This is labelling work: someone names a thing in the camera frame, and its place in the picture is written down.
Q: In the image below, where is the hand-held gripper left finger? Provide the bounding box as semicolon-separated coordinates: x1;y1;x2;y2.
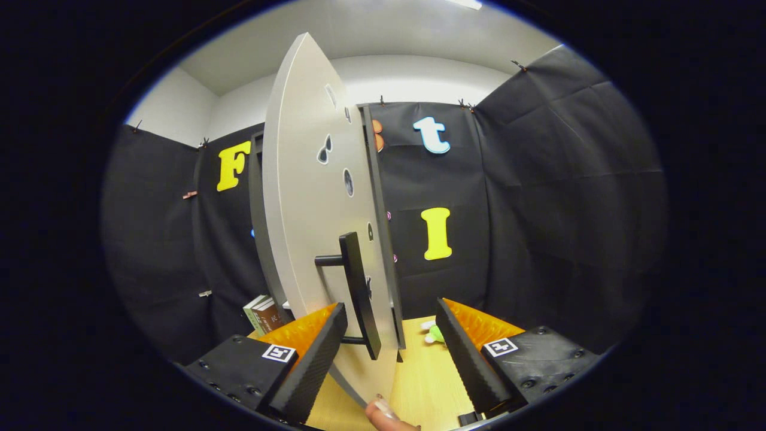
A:
183;303;348;426

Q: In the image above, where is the dark grey cabinet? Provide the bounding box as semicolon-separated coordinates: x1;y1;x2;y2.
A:
248;105;408;351

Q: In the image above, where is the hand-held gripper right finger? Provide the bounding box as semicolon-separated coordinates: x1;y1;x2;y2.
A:
435;297;602;420

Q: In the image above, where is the green book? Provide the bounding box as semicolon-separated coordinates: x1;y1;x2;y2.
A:
244;295;267;333

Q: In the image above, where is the black backdrop cloth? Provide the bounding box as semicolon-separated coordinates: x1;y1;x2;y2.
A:
101;45;668;366

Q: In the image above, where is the brown book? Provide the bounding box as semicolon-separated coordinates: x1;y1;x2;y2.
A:
254;299;285;333

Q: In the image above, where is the black door handle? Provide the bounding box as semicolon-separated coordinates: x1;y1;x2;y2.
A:
315;232;382;361

